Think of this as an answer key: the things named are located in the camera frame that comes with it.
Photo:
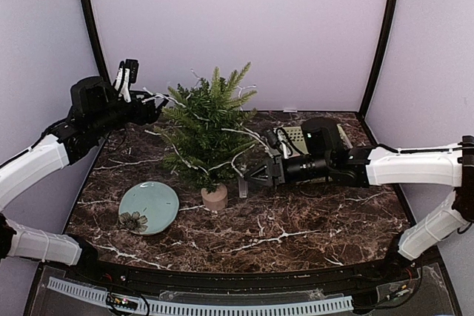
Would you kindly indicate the green perforated plastic basket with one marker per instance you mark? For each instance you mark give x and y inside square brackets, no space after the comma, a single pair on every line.
[295,135]

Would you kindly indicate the black corner post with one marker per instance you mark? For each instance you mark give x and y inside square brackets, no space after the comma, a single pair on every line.
[97,38]
[384,35]

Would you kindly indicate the small green christmas tree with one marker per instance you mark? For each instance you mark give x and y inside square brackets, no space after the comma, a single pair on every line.
[204,129]

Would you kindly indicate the black front rail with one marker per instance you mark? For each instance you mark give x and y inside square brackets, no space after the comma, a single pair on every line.
[149,277]

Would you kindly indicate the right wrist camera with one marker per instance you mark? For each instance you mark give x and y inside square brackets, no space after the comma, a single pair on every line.
[277,142]

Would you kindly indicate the black left corner post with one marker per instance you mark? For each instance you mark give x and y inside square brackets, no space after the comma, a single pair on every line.
[97,38]

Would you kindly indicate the clear battery box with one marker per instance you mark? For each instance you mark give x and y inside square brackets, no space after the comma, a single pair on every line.
[242,184]

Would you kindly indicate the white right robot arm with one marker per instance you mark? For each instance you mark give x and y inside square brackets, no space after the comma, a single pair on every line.
[327,158]

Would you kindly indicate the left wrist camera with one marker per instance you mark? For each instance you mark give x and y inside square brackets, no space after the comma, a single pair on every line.
[126,75]

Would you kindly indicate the black right corner post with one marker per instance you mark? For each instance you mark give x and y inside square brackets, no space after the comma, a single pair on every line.
[384,35]

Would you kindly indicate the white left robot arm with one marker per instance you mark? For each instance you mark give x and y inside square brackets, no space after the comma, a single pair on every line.
[62,144]

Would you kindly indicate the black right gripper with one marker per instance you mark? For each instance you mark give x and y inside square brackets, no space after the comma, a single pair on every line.
[278,169]

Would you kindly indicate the white slotted cable duct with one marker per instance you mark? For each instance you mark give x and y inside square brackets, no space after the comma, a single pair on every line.
[188,303]

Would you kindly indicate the pink tree pot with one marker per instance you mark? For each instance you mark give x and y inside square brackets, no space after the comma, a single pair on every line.
[217,200]

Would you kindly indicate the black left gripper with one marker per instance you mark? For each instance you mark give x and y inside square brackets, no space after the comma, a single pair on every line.
[150,115]

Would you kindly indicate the teal flower plate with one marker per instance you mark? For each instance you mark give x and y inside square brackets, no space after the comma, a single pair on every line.
[148,208]

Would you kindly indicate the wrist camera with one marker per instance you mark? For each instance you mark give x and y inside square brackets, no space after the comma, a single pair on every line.
[277,142]
[126,75]

